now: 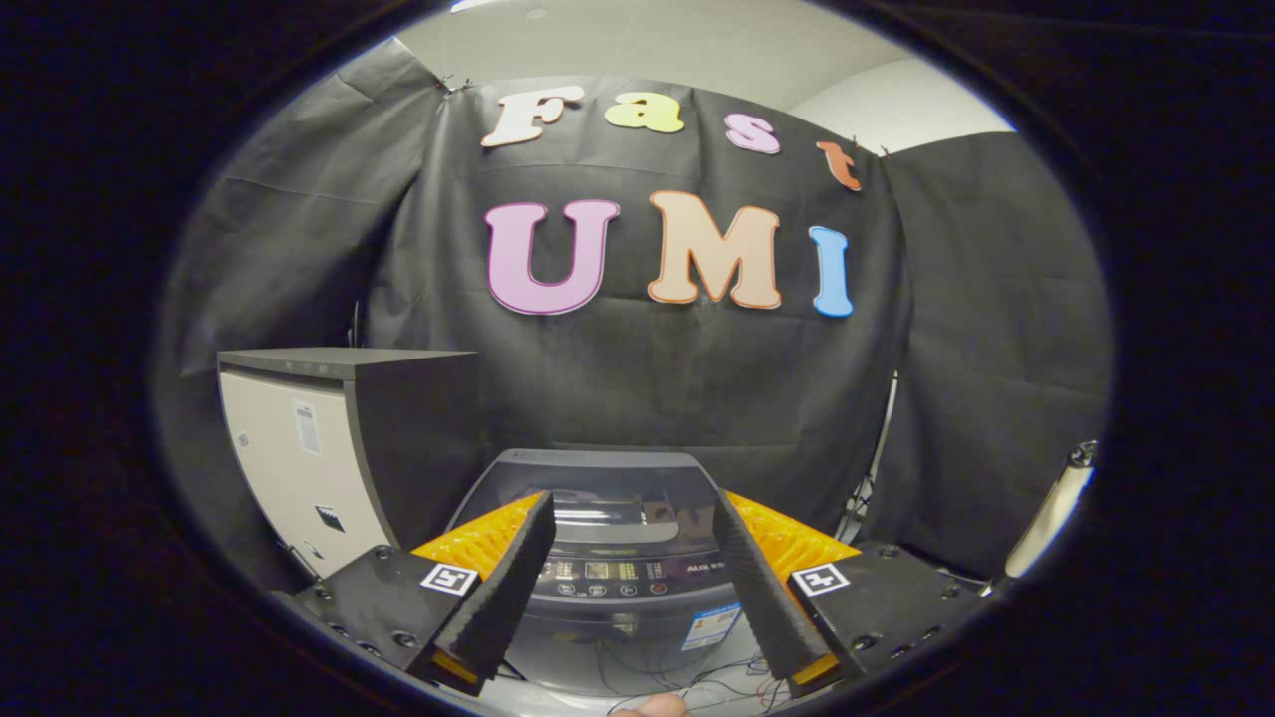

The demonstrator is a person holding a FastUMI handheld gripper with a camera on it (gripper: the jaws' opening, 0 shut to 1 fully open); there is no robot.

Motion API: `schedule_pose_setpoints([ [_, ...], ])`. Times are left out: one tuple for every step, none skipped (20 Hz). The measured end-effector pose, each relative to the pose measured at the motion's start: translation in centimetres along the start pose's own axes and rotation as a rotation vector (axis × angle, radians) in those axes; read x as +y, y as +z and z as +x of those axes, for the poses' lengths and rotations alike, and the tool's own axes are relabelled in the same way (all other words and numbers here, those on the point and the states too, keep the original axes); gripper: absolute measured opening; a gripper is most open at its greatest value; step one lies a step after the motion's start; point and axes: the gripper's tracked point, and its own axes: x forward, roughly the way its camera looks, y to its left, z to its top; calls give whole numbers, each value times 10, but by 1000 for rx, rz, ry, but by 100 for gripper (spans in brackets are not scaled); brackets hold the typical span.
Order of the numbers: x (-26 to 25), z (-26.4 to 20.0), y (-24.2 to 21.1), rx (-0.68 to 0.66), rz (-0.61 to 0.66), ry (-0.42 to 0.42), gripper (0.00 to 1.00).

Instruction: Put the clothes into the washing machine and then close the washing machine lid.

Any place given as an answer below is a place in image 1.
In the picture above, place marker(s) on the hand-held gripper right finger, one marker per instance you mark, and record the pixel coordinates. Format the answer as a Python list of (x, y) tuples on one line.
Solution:
[(762, 588)]

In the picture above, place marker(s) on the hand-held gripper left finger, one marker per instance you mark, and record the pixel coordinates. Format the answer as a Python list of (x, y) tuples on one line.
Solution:
[(513, 588)]

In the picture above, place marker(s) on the dark grey washing machine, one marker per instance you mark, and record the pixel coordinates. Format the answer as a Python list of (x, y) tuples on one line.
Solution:
[(618, 637)]

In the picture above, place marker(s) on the dark glass washing machine lid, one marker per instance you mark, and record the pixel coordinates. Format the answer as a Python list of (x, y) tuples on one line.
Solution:
[(618, 493)]

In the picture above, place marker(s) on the thin metal stand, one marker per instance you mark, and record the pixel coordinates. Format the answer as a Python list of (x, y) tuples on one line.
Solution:
[(869, 468)]

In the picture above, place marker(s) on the grey and beige cabinet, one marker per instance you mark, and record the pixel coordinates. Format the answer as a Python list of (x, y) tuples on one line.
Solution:
[(289, 448)]

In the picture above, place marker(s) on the white tube with black cap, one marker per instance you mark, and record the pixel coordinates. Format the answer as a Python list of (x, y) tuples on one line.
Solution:
[(1051, 508)]

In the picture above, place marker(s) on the thin black stand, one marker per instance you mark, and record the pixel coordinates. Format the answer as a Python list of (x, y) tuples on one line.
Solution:
[(354, 324)]

